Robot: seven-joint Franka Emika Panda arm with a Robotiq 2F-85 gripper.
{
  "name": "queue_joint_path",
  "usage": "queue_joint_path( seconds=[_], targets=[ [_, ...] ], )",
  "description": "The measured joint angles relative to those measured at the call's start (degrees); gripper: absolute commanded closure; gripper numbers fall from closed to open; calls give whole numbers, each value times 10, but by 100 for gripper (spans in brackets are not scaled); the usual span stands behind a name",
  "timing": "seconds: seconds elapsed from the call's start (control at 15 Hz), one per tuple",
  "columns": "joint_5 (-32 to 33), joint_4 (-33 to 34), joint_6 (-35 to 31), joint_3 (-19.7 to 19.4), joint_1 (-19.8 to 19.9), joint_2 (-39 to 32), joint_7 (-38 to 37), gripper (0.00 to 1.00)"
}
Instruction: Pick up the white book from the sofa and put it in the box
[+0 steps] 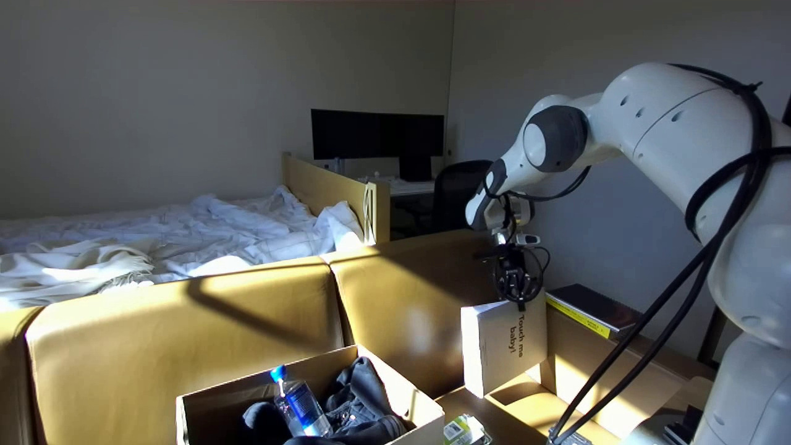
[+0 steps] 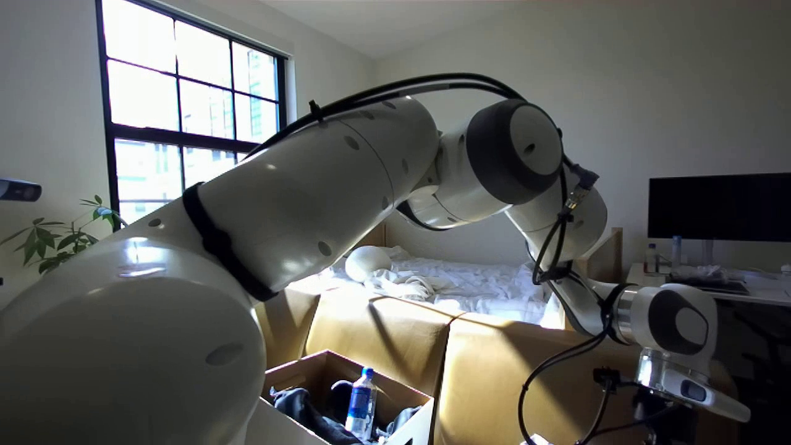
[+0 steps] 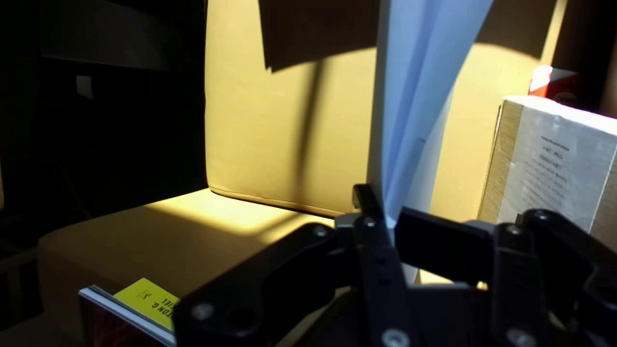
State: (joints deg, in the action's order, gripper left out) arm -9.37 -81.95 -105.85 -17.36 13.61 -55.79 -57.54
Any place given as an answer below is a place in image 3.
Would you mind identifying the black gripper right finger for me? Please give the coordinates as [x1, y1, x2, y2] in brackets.
[393, 204, 617, 347]

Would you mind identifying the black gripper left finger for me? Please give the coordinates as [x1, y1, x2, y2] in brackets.
[169, 180, 414, 347]

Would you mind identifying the white paper sheet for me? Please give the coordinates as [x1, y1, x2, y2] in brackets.
[366, 0, 497, 221]

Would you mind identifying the large cardboard box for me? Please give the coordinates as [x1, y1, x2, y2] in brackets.
[34, 0, 568, 342]

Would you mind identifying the red and white small box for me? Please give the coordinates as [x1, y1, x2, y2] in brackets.
[526, 63, 582, 101]

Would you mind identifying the dark book with yellow edge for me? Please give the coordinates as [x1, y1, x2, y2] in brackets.
[76, 275, 182, 347]

